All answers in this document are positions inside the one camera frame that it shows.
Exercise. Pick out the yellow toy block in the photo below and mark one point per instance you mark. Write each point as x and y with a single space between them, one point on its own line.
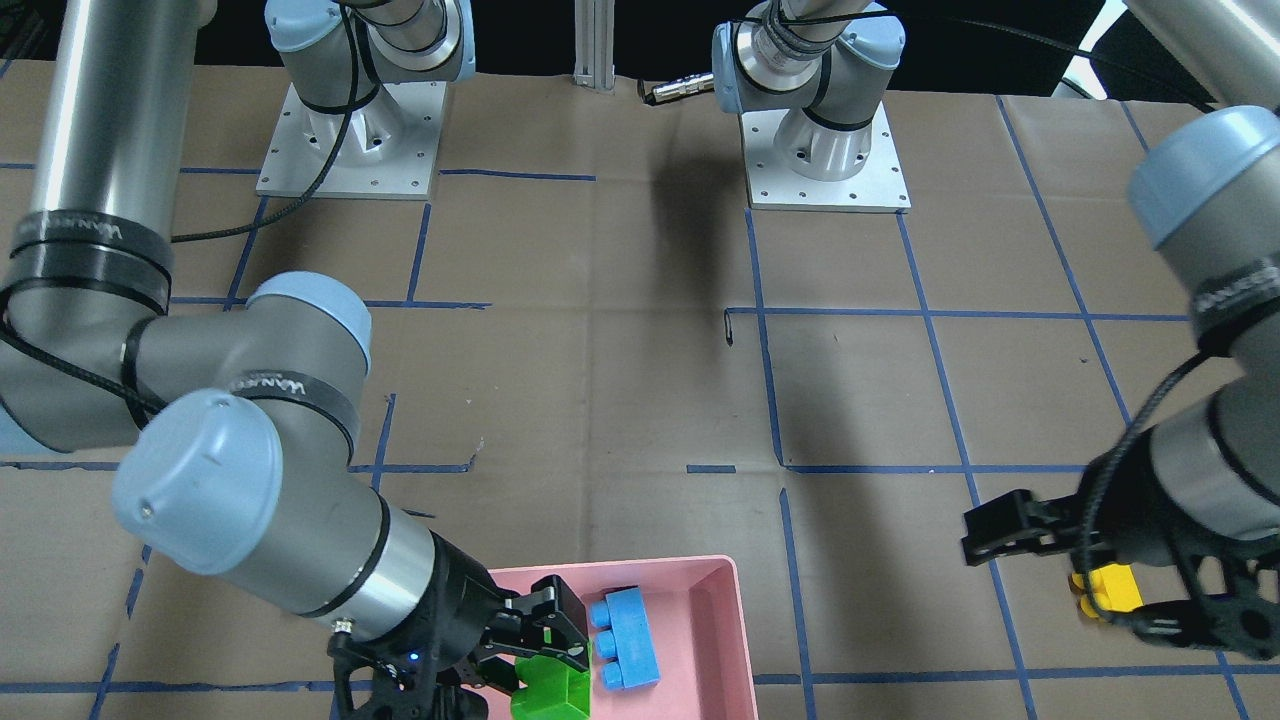
1114 587

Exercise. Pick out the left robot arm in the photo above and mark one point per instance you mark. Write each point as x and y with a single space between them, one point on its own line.
1175 529

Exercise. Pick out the pink plastic box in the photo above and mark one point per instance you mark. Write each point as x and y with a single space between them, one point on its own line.
695 610

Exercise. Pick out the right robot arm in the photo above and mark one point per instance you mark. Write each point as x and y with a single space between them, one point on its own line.
238 427

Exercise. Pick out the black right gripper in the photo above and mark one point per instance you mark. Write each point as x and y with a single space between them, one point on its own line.
463 600

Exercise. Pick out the aluminium frame post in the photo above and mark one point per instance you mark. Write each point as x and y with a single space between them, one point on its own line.
593 66

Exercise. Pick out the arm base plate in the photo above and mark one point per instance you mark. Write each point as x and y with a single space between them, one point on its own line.
795 165
388 153

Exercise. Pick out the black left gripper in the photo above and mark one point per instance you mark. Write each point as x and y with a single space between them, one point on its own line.
1022 527

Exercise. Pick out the green toy block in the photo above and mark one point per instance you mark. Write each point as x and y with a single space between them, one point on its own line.
551 690

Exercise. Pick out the blue toy block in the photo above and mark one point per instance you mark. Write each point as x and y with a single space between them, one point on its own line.
624 641

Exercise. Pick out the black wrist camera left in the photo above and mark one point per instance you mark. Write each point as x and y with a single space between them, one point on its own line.
1017 523

